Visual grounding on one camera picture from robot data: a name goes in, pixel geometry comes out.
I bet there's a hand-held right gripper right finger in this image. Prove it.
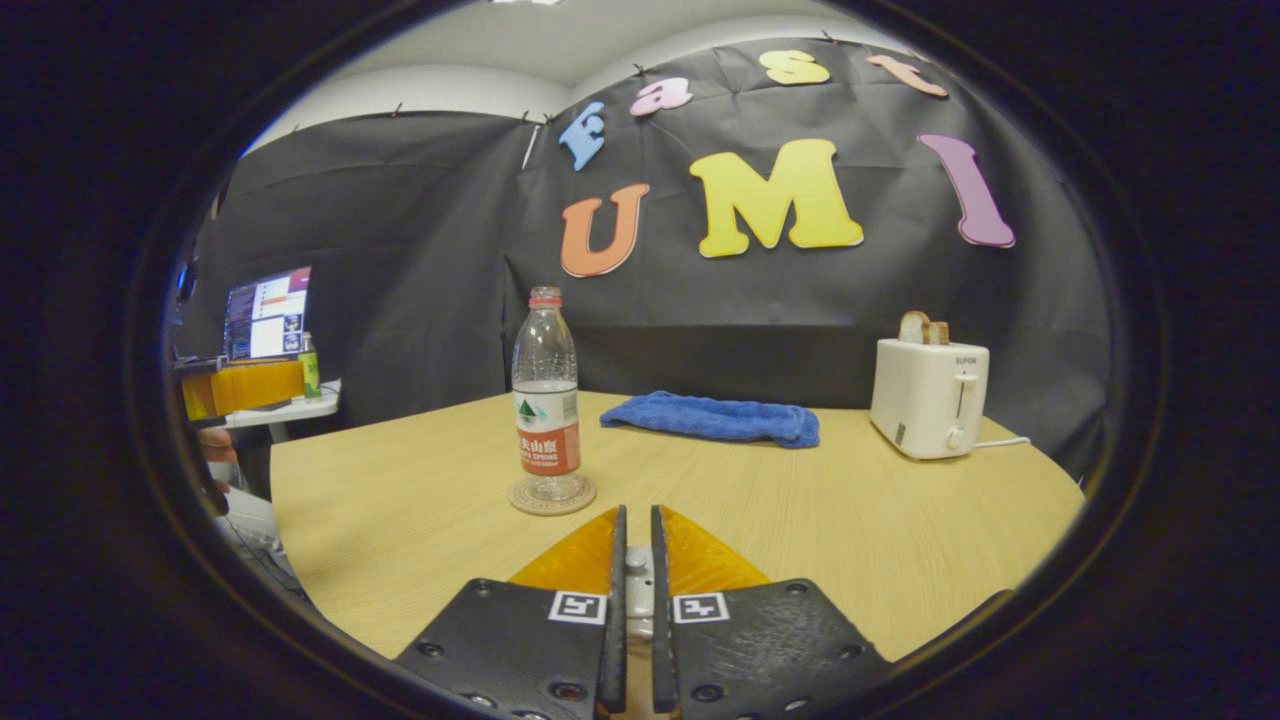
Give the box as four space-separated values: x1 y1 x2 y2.
651 505 893 719

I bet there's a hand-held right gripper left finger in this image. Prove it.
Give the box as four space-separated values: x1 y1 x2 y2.
393 505 629 719

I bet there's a white teacup lid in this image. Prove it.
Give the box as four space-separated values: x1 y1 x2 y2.
625 545 655 643

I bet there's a round wooden coaster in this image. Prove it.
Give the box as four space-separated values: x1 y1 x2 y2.
508 474 598 517

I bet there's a clear plastic water bottle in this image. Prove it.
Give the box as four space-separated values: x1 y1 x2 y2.
511 287 589 503

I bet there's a white side table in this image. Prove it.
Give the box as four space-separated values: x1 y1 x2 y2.
222 378 343 444

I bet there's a person's light clothing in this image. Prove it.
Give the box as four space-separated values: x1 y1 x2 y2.
212 462 301 601

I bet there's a computer monitor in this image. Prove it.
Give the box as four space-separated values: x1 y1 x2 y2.
222 266 313 361

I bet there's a black backdrop cloth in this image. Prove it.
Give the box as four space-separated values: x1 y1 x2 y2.
180 35 1113 481

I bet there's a blue towel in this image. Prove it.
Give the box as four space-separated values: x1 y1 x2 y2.
600 390 821 449

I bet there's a white toaster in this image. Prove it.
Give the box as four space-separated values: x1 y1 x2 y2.
869 338 991 461

